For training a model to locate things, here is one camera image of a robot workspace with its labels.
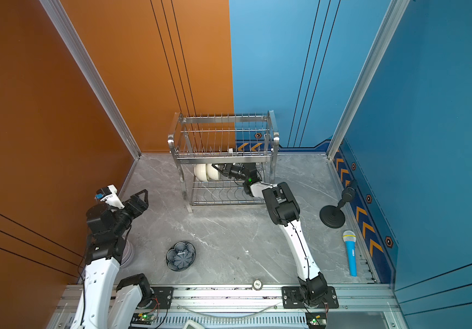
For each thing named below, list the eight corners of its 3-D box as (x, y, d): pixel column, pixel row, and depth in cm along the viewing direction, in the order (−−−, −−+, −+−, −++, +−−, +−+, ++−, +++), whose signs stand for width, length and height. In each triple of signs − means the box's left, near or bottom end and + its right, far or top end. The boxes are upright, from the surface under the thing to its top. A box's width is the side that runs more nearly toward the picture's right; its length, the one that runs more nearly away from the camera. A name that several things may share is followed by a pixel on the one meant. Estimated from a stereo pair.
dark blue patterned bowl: (167, 271, 81) (163, 268, 77) (173, 245, 87) (169, 241, 84) (194, 271, 81) (192, 268, 77) (198, 245, 87) (196, 241, 84)
